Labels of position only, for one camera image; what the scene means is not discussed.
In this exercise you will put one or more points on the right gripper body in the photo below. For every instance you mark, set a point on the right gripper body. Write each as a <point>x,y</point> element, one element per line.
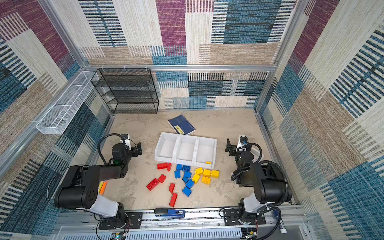
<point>232,148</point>

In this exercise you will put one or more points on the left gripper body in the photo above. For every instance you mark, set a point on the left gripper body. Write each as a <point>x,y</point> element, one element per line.
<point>135,149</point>

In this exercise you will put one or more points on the red lego brick top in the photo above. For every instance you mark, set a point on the red lego brick top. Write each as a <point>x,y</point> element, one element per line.
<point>162,166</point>

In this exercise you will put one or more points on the yellow lego brick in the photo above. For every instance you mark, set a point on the yellow lego brick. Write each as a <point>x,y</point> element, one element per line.
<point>206,173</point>
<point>215,174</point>
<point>199,171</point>

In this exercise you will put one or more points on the small red lego brick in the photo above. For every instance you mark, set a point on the small red lego brick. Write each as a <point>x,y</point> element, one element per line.
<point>162,178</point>

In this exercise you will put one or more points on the long red lego brick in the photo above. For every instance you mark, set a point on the long red lego brick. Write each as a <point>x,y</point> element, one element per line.
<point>152,184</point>

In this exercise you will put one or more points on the blue lego studded brick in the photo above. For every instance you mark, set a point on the blue lego studded brick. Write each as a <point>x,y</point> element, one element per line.
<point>186,168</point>

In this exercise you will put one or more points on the small blue lego brick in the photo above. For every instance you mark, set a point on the small blue lego brick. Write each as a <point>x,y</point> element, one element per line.
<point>185,179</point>

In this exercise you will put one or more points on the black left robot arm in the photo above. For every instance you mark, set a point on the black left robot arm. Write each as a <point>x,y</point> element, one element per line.
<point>79,189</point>

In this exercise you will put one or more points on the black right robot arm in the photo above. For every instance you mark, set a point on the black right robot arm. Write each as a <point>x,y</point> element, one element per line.
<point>267,179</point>

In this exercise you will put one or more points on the white three-compartment bin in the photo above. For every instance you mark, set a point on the white three-compartment bin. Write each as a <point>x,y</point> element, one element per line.
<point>186,150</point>

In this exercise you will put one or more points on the yellow lego open underside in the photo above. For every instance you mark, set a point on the yellow lego open underside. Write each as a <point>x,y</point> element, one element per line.
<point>206,180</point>

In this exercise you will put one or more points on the blue lego brick left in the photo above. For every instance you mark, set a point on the blue lego brick left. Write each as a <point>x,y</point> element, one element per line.
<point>177,174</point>

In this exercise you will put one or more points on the yellow lego brick slanted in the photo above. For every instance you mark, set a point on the yellow lego brick slanted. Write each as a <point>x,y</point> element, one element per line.
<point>196,178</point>

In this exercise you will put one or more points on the blue notebook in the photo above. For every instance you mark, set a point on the blue notebook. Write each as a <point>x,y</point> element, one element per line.
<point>181,125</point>

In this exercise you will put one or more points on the blue lego brick centre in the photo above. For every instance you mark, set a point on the blue lego brick centre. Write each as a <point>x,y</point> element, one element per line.
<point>187,175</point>

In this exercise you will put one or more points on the blue lego brick lower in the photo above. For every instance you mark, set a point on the blue lego brick lower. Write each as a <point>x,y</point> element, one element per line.
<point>190,184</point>

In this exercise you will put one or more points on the red stepped lego brick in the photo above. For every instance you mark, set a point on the red stepped lego brick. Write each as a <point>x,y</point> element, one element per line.
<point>173,200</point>

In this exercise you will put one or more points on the blue lego brick bottom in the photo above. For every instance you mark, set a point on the blue lego brick bottom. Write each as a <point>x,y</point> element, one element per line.
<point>186,191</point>

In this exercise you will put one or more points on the black wire shelf rack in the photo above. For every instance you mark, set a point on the black wire shelf rack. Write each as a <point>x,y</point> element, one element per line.
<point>127,91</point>

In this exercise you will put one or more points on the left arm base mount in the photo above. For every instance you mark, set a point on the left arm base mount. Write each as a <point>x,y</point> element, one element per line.
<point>131,220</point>

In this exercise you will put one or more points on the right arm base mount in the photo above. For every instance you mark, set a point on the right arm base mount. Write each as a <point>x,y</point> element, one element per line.
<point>233,217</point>

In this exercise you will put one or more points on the white wire mesh basket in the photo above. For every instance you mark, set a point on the white wire mesh basket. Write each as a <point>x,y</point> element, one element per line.
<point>59,116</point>

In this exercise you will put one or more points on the aluminium rail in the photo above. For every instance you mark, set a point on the aluminium rail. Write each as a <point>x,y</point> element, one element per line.
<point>195,218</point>

